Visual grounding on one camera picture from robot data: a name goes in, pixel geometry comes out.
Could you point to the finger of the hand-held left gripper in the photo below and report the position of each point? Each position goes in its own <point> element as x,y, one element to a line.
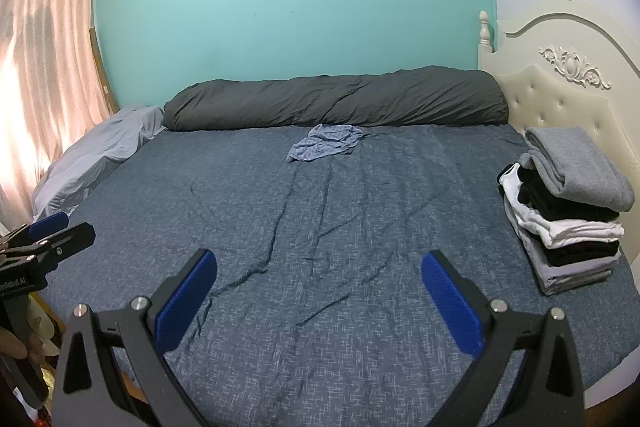
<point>50,223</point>
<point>70,239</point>

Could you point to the person's left hand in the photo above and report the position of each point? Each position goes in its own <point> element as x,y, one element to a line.
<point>12,343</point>

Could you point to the blue heathered bed sheet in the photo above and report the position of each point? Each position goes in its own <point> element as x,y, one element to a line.
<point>325,217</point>

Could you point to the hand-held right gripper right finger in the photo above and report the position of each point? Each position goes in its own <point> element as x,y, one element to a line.
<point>450,302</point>

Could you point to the cream bed headboard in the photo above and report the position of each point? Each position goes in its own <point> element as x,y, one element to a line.
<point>560,97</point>

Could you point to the pink curtain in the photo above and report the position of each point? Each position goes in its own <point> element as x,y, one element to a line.
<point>50,57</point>

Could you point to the dark grey rolled duvet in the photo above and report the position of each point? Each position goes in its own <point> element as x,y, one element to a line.
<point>325,99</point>

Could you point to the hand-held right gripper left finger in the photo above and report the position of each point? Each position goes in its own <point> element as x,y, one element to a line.
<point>187,297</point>

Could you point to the stack of folded clothes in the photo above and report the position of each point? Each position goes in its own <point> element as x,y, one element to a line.
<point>575,177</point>

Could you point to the cream hat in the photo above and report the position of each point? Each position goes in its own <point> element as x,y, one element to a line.
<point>47,327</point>

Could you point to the wooden window frame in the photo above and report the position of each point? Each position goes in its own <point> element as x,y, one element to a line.
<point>102,72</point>

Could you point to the light grey crumpled sheet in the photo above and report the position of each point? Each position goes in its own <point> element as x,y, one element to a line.
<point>100,147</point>

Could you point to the blue plaid shorts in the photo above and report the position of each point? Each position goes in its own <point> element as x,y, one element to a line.
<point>325,142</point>

